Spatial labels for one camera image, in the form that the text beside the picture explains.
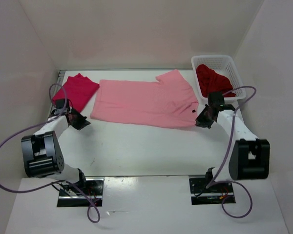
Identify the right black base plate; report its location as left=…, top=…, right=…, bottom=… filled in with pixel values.
left=188, top=175, right=236, bottom=205

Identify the magenta red t shirt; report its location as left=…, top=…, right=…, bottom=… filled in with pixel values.
left=63, top=73, right=100, bottom=112

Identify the light pink t shirt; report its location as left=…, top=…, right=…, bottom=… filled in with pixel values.
left=90, top=70, right=199, bottom=128

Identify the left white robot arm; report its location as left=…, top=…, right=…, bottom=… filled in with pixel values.
left=21, top=99, right=90, bottom=195

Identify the white plastic basket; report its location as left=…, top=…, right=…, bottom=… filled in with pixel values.
left=191, top=55, right=244, bottom=102

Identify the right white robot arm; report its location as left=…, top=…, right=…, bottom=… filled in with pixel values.
left=196, top=92, right=270, bottom=192

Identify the dark red t shirt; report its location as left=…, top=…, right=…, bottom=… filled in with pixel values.
left=196, top=64, right=233, bottom=98

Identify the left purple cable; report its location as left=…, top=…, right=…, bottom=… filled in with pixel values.
left=0, top=83, right=101, bottom=224

